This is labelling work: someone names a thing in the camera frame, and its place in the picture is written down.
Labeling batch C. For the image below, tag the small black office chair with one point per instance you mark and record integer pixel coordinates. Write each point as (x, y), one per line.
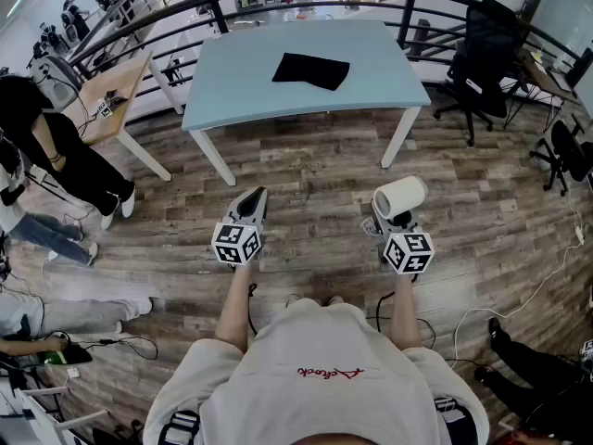
(567, 151)

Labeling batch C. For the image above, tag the black cloth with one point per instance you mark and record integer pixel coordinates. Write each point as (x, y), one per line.
(310, 72)

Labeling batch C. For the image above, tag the grey gripper device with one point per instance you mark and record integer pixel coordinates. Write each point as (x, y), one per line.
(105, 108)

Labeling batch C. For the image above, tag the white hair dryer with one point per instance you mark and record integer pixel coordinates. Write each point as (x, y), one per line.
(403, 193)

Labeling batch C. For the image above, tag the black green flat device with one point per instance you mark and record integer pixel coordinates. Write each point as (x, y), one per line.
(69, 355)

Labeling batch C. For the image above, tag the light blue table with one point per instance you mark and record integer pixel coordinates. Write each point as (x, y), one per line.
(241, 86)

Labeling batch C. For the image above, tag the wooden desk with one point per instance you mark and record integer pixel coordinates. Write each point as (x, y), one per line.
(544, 74)

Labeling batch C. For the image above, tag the grey backpack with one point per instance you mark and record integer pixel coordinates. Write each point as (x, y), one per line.
(55, 81)

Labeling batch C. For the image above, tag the person's left forearm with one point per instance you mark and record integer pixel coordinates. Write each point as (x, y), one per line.
(234, 308)

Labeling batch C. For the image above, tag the wooden side table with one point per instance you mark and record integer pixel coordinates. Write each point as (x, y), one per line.
(120, 81)

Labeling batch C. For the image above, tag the white phone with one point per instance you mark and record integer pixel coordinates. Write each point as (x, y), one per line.
(473, 85)

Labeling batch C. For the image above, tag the person's white shirt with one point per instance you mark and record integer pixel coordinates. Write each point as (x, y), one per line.
(315, 387)

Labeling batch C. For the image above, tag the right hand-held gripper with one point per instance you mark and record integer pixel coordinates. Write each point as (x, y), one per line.
(410, 253)

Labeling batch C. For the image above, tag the black metal railing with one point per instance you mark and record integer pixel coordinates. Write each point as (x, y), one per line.
(409, 16)

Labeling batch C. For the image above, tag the person's right shoe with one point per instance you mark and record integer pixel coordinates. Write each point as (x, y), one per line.
(336, 299)

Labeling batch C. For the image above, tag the black mesh office chair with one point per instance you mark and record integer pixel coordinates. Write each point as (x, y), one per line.
(482, 63)

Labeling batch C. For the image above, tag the person's right forearm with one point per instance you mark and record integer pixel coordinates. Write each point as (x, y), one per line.
(405, 313)

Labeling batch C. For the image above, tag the white table frame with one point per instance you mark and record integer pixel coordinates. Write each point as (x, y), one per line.
(55, 422)

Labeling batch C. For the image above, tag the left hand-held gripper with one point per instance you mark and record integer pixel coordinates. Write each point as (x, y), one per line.
(236, 244)

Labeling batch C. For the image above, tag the white power adapter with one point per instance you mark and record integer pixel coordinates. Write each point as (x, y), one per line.
(579, 233)

